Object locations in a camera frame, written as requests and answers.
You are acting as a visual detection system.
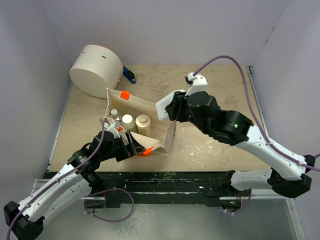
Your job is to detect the blue black tool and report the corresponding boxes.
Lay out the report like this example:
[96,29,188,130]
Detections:
[122,65,137,84]

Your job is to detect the small silver cap bottle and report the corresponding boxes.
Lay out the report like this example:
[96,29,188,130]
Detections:
[115,116,122,124]

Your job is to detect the canvas bag orange handles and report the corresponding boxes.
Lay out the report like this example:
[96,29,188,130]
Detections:
[104,88,177,157]

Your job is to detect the clear bottle white cap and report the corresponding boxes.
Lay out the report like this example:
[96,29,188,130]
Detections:
[109,108,119,119]

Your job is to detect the large white cylindrical container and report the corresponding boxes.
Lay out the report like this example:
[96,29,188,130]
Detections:
[69,44,123,99]

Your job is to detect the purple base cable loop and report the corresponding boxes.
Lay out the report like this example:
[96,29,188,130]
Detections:
[83,186,135,222]

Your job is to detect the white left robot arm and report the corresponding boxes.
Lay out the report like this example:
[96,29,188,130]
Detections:
[4,130,146,240]

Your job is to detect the beige bottle beige cap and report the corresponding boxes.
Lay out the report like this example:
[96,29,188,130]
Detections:
[135,114,151,137]

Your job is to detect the green bottle white cap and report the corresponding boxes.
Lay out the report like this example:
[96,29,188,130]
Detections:
[121,114,138,133]

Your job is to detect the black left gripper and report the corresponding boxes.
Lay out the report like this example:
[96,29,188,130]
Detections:
[100,131,146,162]

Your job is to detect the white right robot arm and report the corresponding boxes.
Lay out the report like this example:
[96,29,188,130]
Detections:
[159,91,315,199]

